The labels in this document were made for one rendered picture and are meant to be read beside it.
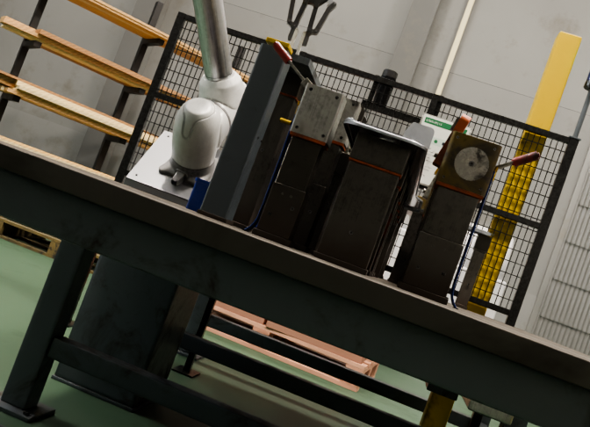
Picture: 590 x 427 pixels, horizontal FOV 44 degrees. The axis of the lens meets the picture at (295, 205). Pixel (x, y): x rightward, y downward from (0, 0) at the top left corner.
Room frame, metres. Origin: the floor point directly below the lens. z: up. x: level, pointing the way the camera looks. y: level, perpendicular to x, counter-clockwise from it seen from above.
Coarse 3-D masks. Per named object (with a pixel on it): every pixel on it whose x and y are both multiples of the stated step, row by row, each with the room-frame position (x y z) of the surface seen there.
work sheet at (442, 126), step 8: (424, 112) 3.20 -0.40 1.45; (424, 120) 3.19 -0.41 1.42; (432, 120) 3.19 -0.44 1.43; (440, 120) 3.18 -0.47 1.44; (448, 120) 3.18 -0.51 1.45; (440, 128) 3.18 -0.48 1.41; (448, 128) 3.18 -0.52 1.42; (440, 136) 3.18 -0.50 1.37; (448, 136) 3.17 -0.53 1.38; (432, 144) 3.18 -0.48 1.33; (440, 144) 3.18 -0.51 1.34; (432, 152) 3.18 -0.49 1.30; (432, 160) 3.18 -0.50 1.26; (424, 168) 3.18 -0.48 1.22; (432, 168) 3.18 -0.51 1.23; (424, 176) 3.18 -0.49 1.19; (432, 176) 3.17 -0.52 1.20; (424, 184) 3.18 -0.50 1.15
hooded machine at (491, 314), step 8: (472, 224) 7.22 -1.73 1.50; (464, 240) 7.09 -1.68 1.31; (472, 240) 7.08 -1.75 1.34; (512, 240) 7.11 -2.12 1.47; (464, 248) 7.07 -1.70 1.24; (512, 248) 7.07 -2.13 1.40; (464, 264) 7.04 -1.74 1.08; (504, 264) 6.99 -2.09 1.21; (456, 272) 7.00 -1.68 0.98; (464, 272) 6.99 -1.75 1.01; (504, 272) 6.97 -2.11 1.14; (456, 288) 6.99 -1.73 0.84; (496, 288) 6.92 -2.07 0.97; (504, 288) 6.91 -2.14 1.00; (448, 296) 7.00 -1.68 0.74; (496, 304) 6.91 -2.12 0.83; (488, 312) 6.92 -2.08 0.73
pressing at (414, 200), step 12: (348, 120) 1.52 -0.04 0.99; (348, 132) 1.66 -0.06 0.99; (372, 132) 1.58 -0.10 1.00; (384, 132) 1.50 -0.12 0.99; (408, 144) 1.57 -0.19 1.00; (420, 144) 1.49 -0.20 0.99; (420, 156) 1.65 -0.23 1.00; (420, 168) 1.80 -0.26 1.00; (408, 180) 2.11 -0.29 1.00; (420, 180) 1.95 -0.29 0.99; (408, 192) 2.40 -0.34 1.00; (408, 204) 2.74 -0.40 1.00; (420, 204) 2.57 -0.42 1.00
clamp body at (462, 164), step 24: (456, 144) 1.55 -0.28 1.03; (480, 144) 1.55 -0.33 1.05; (456, 168) 1.55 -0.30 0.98; (480, 168) 1.54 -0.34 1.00; (456, 192) 1.55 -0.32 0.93; (480, 192) 1.54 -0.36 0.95; (432, 216) 1.56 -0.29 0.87; (456, 216) 1.55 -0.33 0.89; (432, 240) 1.55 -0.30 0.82; (456, 240) 1.55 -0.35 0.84; (408, 264) 1.56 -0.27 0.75; (432, 264) 1.55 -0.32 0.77; (456, 264) 1.54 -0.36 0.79; (408, 288) 1.55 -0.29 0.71; (432, 288) 1.55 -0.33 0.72
